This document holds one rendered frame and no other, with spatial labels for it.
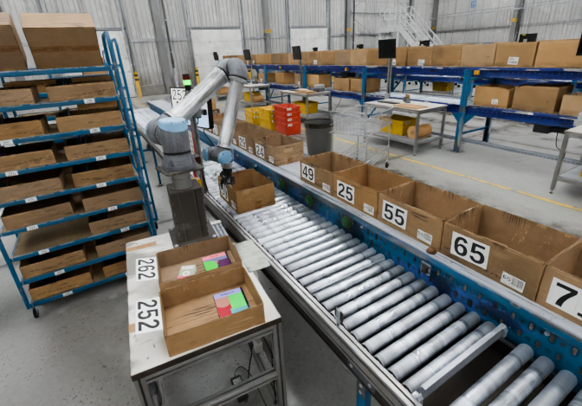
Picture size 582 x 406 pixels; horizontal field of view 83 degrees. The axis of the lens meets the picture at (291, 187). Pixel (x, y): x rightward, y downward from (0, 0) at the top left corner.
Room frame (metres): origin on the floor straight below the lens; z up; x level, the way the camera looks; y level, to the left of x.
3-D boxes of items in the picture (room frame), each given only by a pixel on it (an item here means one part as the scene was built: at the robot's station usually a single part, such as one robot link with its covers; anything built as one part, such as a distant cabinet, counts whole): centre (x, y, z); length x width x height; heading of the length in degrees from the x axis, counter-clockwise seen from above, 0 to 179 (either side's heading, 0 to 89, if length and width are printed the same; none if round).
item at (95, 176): (2.46, 1.45, 0.99); 0.40 x 0.30 x 0.10; 117
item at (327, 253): (1.53, -0.16, 0.72); 0.52 x 0.05 x 0.05; 120
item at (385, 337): (1.03, -0.46, 0.72); 0.52 x 0.05 x 0.05; 120
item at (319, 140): (5.67, -0.54, 0.32); 0.50 x 0.50 x 0.64
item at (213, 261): (1.42, 0.40, 0.78); 0.19 x 0.14 x 0.02; 23
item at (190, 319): (1.10, 0.36, 0.80); 0.38 x 0.28 x 0.10; 113
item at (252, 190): (2.28, 0.34, 0.83); 0.39 x 0.29 x 0.17; 29
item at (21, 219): (2.23, 1.86, 0.79); 0.40 x 0.30 x 0.10; 122
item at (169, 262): (1.40, 0.48, 0.80); 0.38 x 0.28 x 0.10; 113
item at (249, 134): (3.22, 0.30, 0.96); 0.39 x 0.29 x 0.17; 30
